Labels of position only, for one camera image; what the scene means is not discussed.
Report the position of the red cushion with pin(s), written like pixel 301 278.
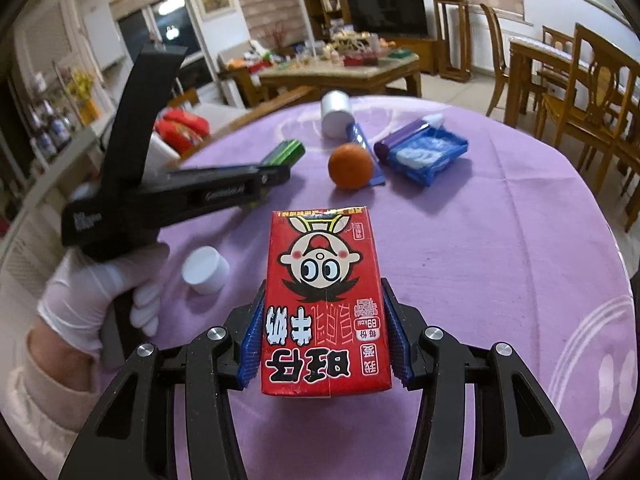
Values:
pixel 182 130

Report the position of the wooden dining chair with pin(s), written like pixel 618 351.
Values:
pixel 632 160
pixel 595 90
pixel 555 40
pixel 492 45

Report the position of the green can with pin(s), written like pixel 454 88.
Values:
pixel 285 152

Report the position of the wooden sofa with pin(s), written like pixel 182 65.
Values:
pixel 280 105

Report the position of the tall wooden stand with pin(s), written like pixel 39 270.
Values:
pixel 440 35

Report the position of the person's left forearm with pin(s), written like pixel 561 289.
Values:
pixel 40 410

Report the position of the blue tissue packet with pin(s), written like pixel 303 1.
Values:
pixel 430 157

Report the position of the yellow artificial flowers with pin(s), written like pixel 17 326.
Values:
pixel 82 85

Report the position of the orange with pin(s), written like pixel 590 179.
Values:
pixel 350 166

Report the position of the purple tube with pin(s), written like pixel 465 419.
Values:
pixel 400 140

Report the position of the dark glass bottle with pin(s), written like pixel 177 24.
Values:
pixel 42 135
pixel 60 127

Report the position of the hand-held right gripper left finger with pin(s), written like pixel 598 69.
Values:
pixel 252 355

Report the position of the white plastic cup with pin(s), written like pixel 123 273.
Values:
pixel 336 115

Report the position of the black television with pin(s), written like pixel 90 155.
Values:
pixel 387 12

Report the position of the wooden armchair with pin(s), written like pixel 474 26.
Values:
pixel 235 85

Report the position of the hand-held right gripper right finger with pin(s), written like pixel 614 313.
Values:
pixel 397 340

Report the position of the wooden coffee table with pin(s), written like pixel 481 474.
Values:
pixel 350 72

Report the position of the wooden television cabinet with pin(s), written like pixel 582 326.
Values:
pixel 422 55

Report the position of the glass balcony door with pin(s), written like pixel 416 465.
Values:
pixel 135 25

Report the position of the white lattice cabinet door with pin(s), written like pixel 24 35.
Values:
pixel 45 45

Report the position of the red drink carton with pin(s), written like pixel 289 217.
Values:
pixel 325 310

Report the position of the white round cap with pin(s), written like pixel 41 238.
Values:
pixel 205 270

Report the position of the wooden bookshelf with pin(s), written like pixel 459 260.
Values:
pixel 307 5

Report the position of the wooden model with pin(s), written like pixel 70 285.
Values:
pixel 350 42

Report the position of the blue foil wrapper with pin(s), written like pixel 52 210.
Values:
pixel 361 137

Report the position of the white shelf unit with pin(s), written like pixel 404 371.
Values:
pixel 50 170

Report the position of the white radiator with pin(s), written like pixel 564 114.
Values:
pixel 487 45

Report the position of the person's left hand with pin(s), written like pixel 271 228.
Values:
pixel 75 295

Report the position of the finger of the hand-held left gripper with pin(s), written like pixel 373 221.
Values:
pixel 225 190

